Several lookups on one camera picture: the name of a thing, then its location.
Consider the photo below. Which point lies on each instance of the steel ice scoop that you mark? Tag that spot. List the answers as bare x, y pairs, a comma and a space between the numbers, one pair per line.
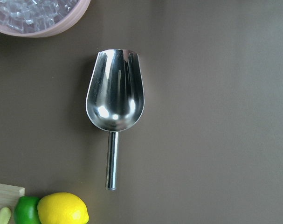
115, 100

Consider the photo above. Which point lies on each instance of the yellow lemon near lime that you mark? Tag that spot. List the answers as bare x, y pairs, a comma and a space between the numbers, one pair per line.
62, 208

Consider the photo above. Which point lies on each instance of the pink bowl of ice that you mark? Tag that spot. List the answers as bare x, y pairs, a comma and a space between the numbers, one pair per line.
40, 18

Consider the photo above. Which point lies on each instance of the green lime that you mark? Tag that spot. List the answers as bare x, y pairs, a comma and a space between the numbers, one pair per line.
26, 211

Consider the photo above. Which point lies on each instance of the bamboo cutting board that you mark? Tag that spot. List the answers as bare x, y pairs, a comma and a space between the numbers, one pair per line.
9, 196

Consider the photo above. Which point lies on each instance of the yellow-green plastic knife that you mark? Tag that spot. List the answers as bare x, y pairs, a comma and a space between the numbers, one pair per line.
5, 215

